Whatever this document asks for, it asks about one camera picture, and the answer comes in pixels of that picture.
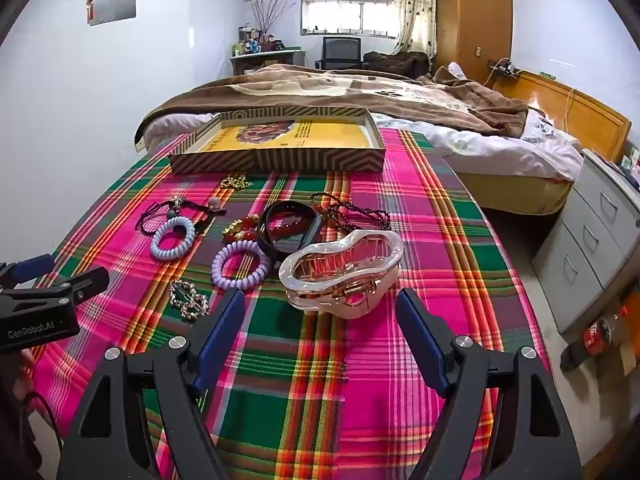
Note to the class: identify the wooden wardrobe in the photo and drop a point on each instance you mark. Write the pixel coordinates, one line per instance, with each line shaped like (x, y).
(475, 20)

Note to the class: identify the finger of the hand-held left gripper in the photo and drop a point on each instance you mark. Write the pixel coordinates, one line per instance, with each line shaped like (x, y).
(75, 285)
(32, 265)

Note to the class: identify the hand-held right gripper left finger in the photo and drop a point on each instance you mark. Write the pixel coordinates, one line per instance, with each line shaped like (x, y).
(220, 332)

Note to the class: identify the group of bottles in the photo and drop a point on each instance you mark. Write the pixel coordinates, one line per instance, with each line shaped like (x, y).
(250, 40)

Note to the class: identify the black office chair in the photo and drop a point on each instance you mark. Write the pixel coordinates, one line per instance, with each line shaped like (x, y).
(340, 50)

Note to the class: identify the grey drawer cabinet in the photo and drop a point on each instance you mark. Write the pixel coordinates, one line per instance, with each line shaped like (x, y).
(585, 240)

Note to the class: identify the window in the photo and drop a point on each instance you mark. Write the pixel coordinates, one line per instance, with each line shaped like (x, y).
(345, 15)

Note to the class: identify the power strip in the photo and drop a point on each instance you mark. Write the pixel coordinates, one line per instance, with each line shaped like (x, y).
(505, 67)

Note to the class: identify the cola bottle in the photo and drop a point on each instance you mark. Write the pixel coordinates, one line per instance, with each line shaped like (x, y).
(595, 335)

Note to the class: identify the silver pearl hair clip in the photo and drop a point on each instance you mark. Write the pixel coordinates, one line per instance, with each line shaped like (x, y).
(187, 300)

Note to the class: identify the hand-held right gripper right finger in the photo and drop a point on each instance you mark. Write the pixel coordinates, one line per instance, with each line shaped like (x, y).
(420, 332)

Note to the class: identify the red hanging ornament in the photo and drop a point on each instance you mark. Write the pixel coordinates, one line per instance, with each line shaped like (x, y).
(91, 5)

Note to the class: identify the pearly white hair claw clip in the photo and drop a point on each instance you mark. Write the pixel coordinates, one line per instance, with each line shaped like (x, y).
(300, 266)

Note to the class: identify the white pillow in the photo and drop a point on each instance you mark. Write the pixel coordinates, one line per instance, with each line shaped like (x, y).
(456, 71)

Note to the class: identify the dark wooden desk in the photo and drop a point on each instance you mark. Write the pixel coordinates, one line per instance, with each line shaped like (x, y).
(250, 62)

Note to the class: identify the vase with dried branches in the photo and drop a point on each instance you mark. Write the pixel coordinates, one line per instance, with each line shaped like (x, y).
(267, 25)

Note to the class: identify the yellow bed base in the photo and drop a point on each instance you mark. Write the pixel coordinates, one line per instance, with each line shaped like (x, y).
(515, 192)

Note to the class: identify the dark brown cloth heap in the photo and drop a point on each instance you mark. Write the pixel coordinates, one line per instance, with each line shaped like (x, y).
(395, 62)

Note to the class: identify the brown plush blanket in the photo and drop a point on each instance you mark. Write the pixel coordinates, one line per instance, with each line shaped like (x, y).
(350, 90)

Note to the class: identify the small gold hair ornament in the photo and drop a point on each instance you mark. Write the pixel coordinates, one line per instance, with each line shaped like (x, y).
(235, 182)

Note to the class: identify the patterned curtain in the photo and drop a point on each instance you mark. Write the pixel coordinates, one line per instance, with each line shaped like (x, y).
(415, 10)

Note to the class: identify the striped cardboard tray box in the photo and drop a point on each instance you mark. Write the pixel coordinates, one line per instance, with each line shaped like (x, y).
(275, 160)

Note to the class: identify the wooden headboard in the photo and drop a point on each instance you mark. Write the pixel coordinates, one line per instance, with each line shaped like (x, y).
(590, 115)

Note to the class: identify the black wristband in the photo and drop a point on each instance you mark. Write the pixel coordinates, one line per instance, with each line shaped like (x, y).
(264, 237)

